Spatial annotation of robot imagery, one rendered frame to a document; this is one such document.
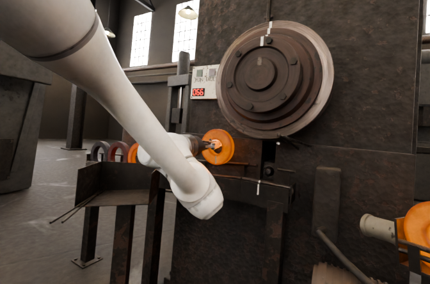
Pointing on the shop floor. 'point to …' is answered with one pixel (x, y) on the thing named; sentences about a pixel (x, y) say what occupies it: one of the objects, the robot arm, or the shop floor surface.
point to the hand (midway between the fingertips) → (217, 142)
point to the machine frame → (224, 7)
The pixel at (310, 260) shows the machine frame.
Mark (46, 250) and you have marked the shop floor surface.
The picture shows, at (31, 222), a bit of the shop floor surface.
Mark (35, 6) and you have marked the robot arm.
